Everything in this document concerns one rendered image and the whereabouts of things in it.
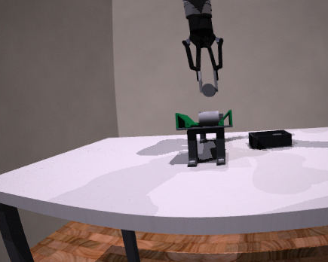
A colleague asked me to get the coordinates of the grey cylinder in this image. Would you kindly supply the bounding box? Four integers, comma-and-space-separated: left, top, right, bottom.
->
202, 84, 216, 97
198, 111, 219, 125

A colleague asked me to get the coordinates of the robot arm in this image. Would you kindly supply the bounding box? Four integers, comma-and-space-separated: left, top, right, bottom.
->
183, 0, 212, 19

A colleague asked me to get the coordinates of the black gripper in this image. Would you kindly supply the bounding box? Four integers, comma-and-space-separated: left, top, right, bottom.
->
182, 15, 223, 93

